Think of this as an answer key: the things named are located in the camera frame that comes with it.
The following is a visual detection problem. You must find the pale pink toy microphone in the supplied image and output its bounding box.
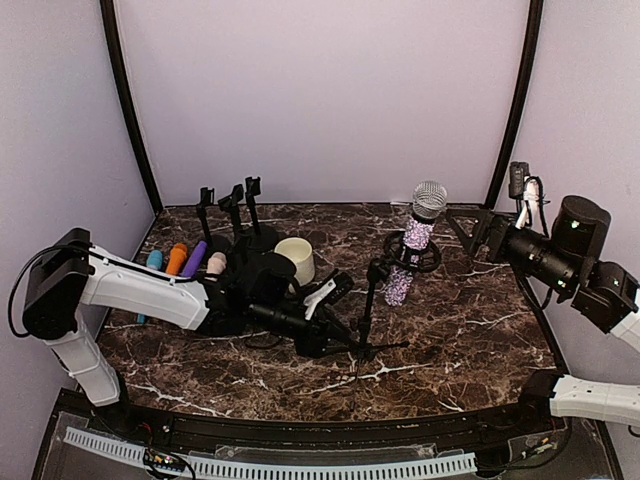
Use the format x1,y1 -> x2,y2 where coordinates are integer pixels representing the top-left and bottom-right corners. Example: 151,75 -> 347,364
206,252 -> 227,275

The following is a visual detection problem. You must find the black corner post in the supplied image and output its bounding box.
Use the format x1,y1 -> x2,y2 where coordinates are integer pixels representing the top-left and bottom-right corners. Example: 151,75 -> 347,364
483,0 -> 544,209
99,0 -> 164,216

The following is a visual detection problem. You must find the black stand of blue microphone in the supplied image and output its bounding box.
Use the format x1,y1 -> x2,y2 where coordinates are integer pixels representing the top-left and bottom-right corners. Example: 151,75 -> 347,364
196,186 -> 230,254

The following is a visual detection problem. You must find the white slotted cable duct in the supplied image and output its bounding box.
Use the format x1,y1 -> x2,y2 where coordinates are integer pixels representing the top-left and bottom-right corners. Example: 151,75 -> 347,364
63,427 -> 478,479

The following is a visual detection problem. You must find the black stand of purple microphone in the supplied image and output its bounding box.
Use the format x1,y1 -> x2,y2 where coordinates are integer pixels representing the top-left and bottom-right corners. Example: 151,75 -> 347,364
218,184 -> 245,245

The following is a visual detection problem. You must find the right black corner post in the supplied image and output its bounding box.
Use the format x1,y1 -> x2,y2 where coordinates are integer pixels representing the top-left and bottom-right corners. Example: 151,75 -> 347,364
483,0 -> 544,209

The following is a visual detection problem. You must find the blue toy microphone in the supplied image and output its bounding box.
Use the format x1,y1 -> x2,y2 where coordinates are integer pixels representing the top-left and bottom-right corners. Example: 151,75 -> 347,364
137,250 -> 164,324

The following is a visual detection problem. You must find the black stand of orange microphone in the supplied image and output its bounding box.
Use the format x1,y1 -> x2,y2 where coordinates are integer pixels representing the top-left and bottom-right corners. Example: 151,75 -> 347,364
245,177 -> 279,252

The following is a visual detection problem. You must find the orange toy microphone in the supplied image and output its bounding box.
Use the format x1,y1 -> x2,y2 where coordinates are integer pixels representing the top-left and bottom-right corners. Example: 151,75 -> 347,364
165,243 -> 188,276

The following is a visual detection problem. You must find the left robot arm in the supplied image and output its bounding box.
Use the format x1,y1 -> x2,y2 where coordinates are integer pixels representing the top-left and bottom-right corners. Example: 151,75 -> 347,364
15,228 -> 362,436

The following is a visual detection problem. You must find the black front rail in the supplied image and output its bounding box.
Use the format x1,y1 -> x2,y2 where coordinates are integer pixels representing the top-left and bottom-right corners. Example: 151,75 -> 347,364
89,374 -> 566,456

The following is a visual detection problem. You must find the purple toy microphone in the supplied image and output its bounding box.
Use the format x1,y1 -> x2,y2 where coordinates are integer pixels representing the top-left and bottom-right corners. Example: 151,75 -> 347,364
180,241 -> 208,278

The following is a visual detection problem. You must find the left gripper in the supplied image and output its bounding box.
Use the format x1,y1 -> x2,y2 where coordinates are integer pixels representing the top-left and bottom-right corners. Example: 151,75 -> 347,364
249,298 -> 358,359

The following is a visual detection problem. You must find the silver glitter microphone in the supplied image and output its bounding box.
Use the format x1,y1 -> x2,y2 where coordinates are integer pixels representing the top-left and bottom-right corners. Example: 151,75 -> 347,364
385,180 -> 447,307

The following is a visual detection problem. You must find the cream ceramic mug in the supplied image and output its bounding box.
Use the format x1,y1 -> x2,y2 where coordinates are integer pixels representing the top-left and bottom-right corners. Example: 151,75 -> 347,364
274,237 -> 315,287

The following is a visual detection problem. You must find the left black corner post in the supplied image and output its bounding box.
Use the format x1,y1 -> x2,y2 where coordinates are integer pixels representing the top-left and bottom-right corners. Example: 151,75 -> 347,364
99,0 -> 164,216

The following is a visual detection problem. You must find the black shock mount tripod stand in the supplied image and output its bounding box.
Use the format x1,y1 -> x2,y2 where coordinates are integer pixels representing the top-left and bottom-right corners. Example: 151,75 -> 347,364
349,230 -> 442,413

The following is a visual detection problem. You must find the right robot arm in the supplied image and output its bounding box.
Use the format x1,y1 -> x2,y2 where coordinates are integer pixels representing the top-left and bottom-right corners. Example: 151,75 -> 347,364
445,195 -> 639,434

